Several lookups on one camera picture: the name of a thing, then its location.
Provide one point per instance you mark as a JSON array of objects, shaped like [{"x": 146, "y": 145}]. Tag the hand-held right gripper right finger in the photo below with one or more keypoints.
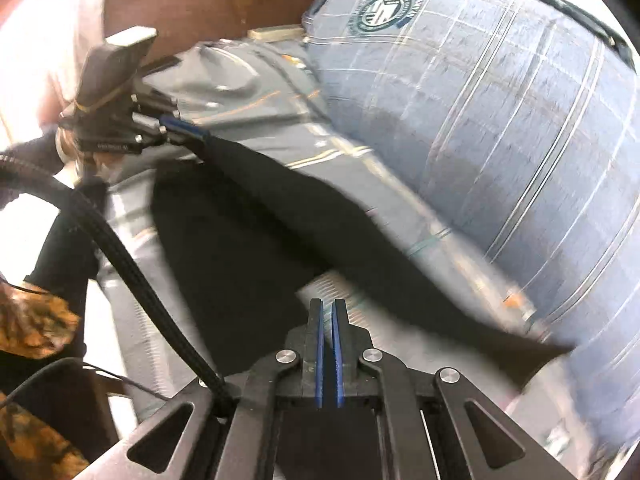
[{"x": 338, "y": 360}]

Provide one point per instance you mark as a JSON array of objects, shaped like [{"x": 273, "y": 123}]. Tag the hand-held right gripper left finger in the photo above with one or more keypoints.
[{"x": 318, "y": 360}]

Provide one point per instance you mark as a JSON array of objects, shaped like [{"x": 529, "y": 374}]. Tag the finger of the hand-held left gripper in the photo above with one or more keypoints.
[
  {"x": 185, "y": 131},
  {"x": 156, "y": 103}
]

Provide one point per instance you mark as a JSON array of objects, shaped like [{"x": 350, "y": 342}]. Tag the black pants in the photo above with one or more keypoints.
[{"x": 250, "y": 220}]

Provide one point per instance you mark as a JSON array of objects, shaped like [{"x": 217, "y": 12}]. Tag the person's left forearm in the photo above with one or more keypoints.
[{"x": 35, "y": 147}]

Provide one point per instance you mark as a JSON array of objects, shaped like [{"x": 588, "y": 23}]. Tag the person's left hand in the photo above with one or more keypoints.
[{"x": 105, "y": 165}]

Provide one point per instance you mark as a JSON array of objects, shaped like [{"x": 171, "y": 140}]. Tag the grey printed bed sheet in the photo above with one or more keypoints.
[{"x": 240, "y": 85}]

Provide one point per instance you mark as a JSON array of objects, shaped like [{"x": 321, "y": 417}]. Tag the brown headboard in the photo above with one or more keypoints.
[{"x": 190, "y": 5}]

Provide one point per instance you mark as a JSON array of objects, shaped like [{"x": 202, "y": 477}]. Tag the beige flat box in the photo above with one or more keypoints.
[{"x": 275, "y": 33}]

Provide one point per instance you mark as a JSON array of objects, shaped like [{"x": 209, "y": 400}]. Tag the person's dark clothing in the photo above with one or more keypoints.
[{"x": 65, "y": 250}]

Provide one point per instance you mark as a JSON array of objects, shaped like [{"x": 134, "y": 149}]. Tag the camouflage jacket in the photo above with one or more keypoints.
[{"x": 30, "y": 320}]

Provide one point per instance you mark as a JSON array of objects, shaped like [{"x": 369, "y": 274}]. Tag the blue plaid pillow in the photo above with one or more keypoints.
[{"x": 475, "y": 110}]

